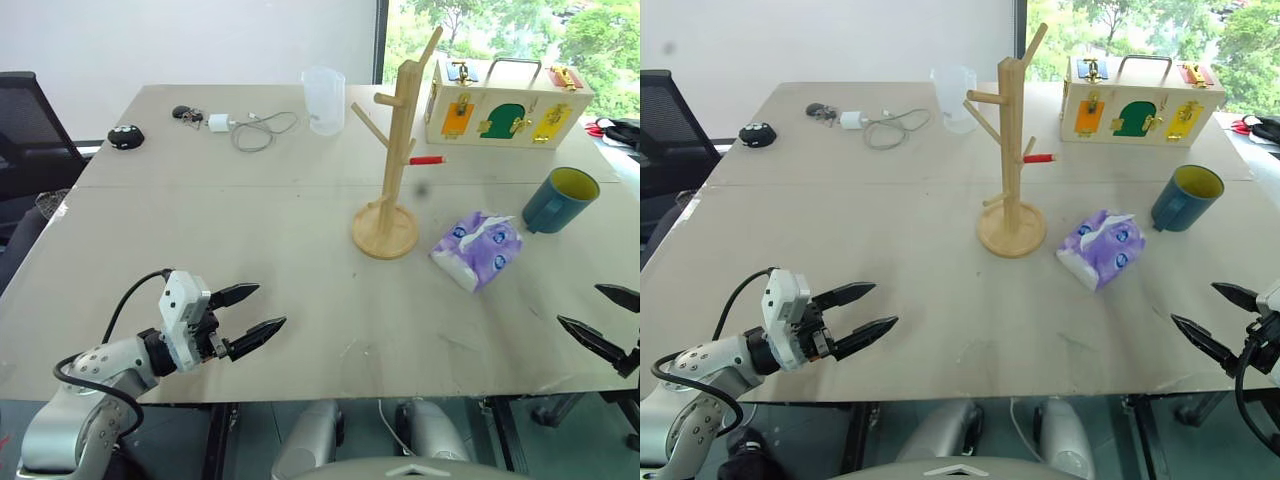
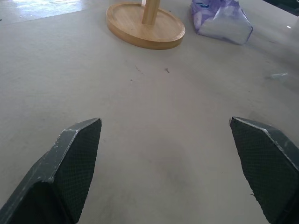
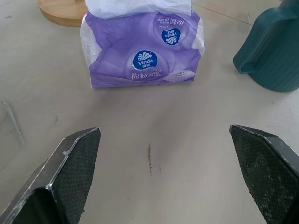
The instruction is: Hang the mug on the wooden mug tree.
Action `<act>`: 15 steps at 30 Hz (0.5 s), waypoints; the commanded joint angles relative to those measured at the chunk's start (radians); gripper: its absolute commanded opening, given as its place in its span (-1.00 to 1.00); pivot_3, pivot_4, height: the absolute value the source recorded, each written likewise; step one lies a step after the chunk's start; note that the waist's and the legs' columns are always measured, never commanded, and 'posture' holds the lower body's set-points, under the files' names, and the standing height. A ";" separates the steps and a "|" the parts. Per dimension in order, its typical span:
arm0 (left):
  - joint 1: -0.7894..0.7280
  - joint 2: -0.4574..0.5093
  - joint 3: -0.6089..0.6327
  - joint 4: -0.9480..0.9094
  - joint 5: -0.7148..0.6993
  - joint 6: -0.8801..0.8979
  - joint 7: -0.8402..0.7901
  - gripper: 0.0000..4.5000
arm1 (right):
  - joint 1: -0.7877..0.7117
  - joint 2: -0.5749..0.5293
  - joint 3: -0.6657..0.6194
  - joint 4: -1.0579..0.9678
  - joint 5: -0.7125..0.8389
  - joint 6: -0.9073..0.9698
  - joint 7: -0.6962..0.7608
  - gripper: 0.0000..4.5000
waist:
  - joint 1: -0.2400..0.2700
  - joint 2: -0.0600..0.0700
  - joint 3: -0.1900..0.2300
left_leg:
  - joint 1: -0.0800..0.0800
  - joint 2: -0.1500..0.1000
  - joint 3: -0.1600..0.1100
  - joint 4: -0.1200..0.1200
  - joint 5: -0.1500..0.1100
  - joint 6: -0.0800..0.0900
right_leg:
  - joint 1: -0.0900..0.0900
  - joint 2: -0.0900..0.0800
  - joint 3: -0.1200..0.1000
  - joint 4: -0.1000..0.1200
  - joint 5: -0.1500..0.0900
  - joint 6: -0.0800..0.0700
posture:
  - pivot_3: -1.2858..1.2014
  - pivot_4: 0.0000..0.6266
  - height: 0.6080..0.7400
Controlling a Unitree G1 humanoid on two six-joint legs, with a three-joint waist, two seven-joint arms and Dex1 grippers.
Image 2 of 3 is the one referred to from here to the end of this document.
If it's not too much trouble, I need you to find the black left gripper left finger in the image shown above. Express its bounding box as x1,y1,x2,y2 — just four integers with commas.
0,117,103,224

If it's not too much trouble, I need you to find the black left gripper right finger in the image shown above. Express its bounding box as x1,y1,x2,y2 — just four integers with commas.
229,116,299,224

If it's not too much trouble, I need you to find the wooden stand with round base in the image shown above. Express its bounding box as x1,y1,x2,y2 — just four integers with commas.
106,0,186,50

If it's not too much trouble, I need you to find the clear plastic scrap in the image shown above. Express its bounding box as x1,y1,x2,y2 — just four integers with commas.
270,72,289,81

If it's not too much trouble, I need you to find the purple tissue pack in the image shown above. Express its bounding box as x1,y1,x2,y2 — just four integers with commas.
190,0,254,45

